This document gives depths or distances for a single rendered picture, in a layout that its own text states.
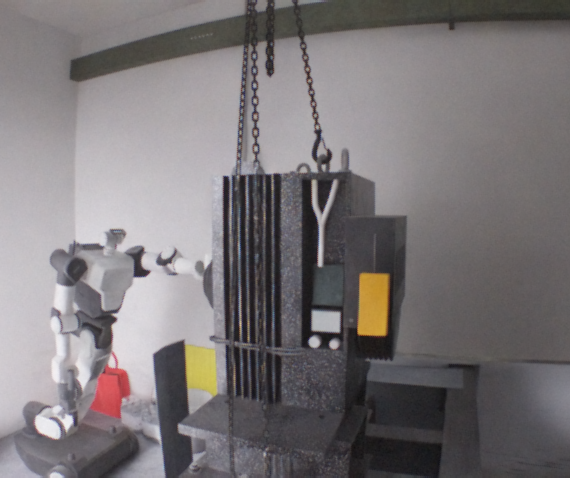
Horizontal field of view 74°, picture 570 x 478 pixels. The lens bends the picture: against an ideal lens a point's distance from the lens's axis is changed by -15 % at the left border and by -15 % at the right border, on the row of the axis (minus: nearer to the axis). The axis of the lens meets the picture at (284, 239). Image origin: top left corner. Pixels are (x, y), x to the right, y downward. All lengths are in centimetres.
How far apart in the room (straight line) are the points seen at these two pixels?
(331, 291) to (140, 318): 203
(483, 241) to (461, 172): 38
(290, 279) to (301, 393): 36
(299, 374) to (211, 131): 177
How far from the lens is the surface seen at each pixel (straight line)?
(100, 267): 204
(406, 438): 173
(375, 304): 113
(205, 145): 273
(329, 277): 129
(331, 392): 134
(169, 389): 155
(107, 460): 266
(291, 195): 126
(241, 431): 126
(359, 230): 114
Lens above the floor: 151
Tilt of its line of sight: 4 degrees down
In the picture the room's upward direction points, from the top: straight up
